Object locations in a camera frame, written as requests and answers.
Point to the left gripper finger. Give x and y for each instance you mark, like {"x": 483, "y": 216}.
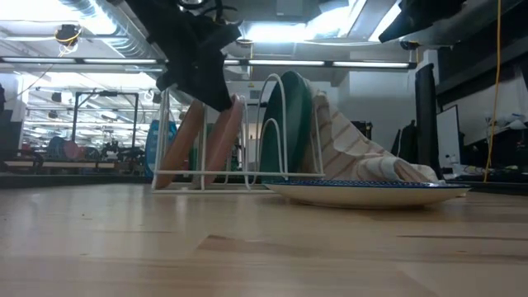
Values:
{"x": 206, "y": 88}
{"x": 220, "y": 74}

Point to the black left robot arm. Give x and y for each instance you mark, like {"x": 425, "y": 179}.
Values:
{"x": 165, "y": 20}

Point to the dark green plate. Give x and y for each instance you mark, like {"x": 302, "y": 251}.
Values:
{"x": 295, "y": 119}

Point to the tan divided plate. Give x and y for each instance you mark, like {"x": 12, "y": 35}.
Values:
{"x": 179, "y": 144}

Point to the black ceiling-mounted camera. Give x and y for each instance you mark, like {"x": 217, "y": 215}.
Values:
{"x": 68, "y": 34}

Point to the white plate with blue rim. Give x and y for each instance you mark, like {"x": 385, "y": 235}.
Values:
{"x": 363, "y": 196}

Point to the silver ventilation duct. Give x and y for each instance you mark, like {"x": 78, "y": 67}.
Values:
{"x": 128, "y": 41}

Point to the black metal frame stand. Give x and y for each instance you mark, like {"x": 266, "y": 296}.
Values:
{"x": 105, "y": 94}

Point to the white board panel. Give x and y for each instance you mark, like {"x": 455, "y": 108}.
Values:
{"x": 449, "y": 136}

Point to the long ceiling light bar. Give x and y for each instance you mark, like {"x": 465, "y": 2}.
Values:
{"x": 82, "y": 60}
{"x": 330, "y": 63}

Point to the pinkish tan plate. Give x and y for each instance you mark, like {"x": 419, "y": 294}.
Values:
{"x": 220, "y": 140}

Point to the white striped dish towel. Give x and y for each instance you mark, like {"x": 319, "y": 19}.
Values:
{"x": 354, "y": 152}

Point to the blue dish soap bottle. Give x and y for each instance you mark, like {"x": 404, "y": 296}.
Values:
{"x": 149, "y": 144}

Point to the small black box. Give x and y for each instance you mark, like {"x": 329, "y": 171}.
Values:
{"x": 363, "y": 128}

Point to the black computer monitor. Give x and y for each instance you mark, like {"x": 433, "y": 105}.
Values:
{"x": 427, "y": 119}

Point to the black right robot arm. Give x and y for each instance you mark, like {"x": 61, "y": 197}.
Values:
{"x": 420, "y": 16}

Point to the black hanging jacket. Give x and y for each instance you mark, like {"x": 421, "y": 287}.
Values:
{"x": 406, "y": 142}

